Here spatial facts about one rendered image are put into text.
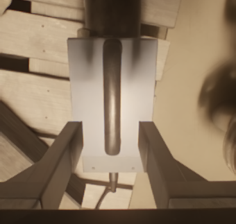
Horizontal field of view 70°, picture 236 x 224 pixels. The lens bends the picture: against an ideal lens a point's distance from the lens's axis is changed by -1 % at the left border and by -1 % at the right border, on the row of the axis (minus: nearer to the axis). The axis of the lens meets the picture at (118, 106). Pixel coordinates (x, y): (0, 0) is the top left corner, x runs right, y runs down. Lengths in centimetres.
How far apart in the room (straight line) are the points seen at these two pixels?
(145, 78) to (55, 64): 28
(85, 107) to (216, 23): 50
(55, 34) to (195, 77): 45
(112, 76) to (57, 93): 27
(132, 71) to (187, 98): 39
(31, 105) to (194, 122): 54
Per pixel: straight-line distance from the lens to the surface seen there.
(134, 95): 28
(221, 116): 64
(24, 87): 50
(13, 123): 51
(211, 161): 80
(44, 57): 47
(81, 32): 29
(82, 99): 29
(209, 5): 65
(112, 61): 22
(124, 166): 41
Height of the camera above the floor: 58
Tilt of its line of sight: 73 degrees down
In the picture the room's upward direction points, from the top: 177 degrees clockwise
